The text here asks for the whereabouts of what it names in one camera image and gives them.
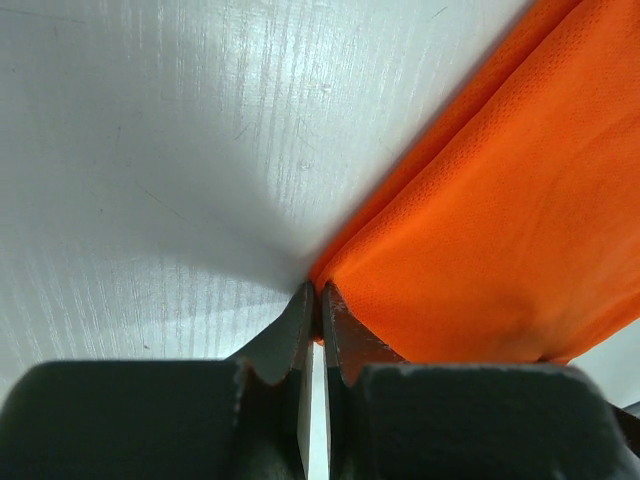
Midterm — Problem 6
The orange t-shirt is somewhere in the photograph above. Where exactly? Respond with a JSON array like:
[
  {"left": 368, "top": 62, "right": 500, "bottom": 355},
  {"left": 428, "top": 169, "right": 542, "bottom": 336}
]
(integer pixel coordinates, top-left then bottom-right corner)
[{"left": 311, "top": 1, "right": 639, "bottom": 363}]

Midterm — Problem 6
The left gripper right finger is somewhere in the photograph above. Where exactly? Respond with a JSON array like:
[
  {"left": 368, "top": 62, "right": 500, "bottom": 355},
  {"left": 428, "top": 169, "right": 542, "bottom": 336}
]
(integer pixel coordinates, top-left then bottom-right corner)
[{"left": 322, "top": 284, "right": 639, "bottom": 479}]

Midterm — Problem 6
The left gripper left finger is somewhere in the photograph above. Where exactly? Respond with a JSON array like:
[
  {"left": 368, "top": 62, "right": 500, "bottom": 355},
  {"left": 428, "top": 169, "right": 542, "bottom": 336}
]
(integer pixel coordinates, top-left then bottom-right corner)
[{"left": 1, "top": 284, "right": 314, "bottom": 479}]

